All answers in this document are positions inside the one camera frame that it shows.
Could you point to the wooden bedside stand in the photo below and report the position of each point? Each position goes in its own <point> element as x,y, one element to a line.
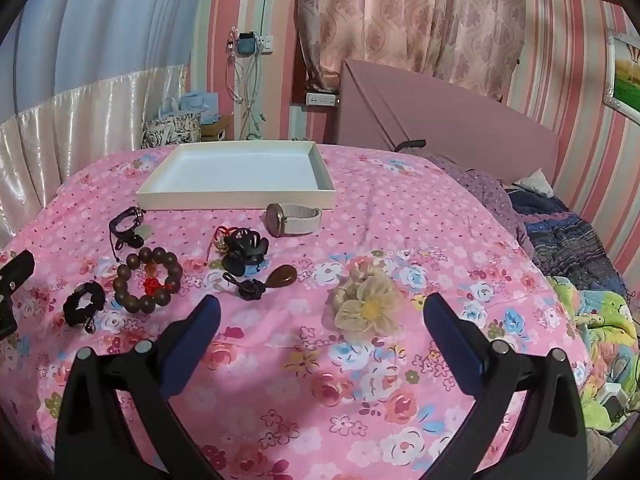
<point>217,130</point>

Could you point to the pink patterned curtain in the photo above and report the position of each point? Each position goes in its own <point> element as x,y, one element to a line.
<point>410,20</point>

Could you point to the white power strip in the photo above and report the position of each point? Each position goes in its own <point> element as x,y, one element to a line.
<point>320,99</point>

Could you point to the black and white patterned bag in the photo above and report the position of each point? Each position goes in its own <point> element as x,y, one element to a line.
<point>172,131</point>

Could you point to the white shallow tray box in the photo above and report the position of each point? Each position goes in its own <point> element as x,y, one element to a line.
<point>235,170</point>

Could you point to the light blue gift bag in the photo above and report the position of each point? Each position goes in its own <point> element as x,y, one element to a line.
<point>197,102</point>

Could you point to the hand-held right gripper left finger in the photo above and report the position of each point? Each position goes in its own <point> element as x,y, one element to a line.
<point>200,340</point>

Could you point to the green cartoon blanket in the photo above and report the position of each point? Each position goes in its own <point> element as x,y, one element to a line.
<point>605,330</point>

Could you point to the dark striped quilt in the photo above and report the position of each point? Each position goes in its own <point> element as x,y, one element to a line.
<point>570,240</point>

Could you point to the pink headboard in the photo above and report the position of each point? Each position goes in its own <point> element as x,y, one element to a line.
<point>440,110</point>

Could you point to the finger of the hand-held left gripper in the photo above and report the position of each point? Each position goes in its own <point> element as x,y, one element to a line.
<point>15,285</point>

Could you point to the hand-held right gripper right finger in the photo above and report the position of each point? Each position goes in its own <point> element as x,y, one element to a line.
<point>450,345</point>

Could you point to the blue charger device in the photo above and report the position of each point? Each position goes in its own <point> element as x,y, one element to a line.
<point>246,44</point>

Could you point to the framed wall picture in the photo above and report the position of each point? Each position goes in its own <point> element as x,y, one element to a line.
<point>625,80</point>

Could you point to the white pillow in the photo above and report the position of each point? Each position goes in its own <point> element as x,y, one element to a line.
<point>536,182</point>

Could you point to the white satin curtain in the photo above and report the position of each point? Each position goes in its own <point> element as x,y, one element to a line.
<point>75,125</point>

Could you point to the black scrunchie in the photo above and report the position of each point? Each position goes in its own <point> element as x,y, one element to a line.
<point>80,305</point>

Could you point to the beige flower scrunchie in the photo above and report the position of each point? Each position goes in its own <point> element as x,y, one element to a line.
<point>367,307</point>

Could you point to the purple dotted pillow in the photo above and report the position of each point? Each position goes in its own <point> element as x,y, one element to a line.
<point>480,185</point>

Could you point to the wristwatch with beige band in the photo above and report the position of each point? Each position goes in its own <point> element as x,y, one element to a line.
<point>295,220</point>

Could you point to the pink floral bed sheet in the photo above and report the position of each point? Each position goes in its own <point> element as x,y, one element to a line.
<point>400,220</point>

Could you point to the white wall socket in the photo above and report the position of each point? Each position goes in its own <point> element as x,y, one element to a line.
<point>268,44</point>

